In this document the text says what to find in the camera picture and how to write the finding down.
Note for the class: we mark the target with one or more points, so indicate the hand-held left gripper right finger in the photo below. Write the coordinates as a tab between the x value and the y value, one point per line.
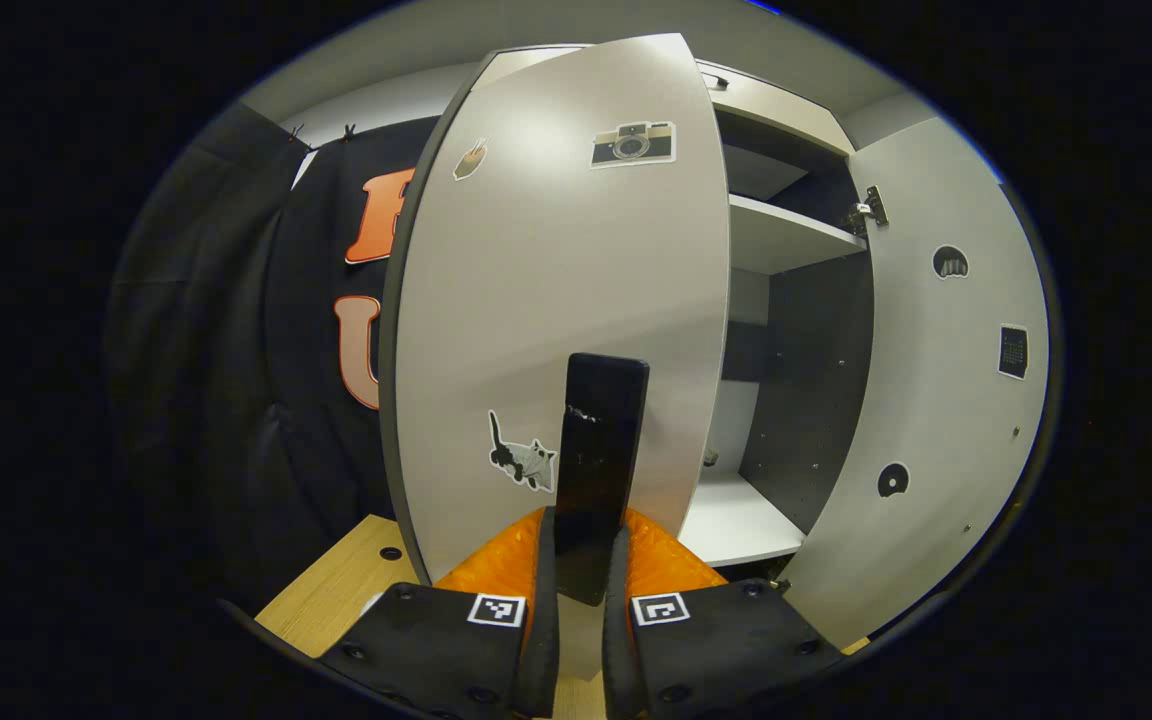
616	640

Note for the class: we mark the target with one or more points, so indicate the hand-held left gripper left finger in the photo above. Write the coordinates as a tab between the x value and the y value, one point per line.
544	620

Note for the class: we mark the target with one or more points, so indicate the grey double-door shoe cabinet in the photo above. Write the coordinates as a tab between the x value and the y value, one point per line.
806	400

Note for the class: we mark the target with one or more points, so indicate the beige cabinet door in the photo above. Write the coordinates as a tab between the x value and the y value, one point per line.
936	400
536	280

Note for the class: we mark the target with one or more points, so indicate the white cabinet shelf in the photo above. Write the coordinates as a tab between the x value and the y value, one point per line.
776	235

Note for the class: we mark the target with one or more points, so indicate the metal cabinet door hinge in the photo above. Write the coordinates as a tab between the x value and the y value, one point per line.
866	208

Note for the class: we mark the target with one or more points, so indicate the black backdrop cloth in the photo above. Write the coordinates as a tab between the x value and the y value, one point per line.
236	350

